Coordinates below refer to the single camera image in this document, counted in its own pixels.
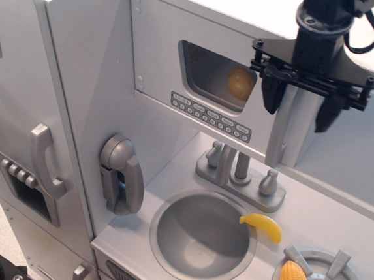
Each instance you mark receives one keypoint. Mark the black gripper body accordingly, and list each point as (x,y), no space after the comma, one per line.
(318,54)

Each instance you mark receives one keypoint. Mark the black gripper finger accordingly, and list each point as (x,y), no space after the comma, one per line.
(328,112)
(274,83)

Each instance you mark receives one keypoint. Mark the grey microwave door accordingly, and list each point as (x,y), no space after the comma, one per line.
(183,54)

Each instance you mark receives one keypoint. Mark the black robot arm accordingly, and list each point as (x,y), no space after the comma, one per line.
(337,10)

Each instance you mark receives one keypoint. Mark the yellow toy potato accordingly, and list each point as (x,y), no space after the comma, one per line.
(240,83)

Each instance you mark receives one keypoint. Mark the silver toy faucet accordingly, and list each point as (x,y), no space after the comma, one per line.
(229,169)

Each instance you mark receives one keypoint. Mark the yellow toy banana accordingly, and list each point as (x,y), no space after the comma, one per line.
(264,223)

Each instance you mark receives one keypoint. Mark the grey toy kitchen cabinet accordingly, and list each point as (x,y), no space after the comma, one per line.
(69,64)

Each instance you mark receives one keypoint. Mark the silver round sink bowl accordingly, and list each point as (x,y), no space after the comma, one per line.
(196,235)

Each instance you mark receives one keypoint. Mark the yellow toy corn cob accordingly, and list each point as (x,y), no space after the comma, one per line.
(292,271)

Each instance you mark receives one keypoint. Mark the silver toy telephone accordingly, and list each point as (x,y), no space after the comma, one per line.
(122,178)

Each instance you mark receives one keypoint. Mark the grey ice dispenser panel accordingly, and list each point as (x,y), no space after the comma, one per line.
(25,187)

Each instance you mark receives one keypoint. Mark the silver fridge door handle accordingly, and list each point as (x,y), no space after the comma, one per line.
(41,140)

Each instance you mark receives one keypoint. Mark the silver lower door handle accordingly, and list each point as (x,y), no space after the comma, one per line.
(82,272)

